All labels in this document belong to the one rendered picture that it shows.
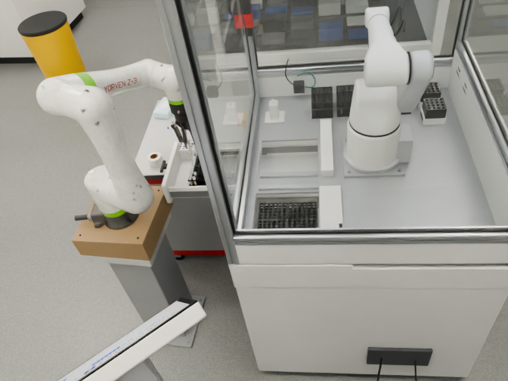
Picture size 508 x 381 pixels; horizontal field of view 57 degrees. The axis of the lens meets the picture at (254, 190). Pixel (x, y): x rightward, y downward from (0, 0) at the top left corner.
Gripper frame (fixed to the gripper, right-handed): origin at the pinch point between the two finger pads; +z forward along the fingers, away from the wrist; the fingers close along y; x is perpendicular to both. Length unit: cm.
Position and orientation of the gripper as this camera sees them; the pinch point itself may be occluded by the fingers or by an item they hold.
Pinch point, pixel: (192, 147)
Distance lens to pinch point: 207.4
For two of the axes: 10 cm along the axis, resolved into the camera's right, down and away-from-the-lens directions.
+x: -0.8, 7.2, -6.9
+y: -9.9, 0.2, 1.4
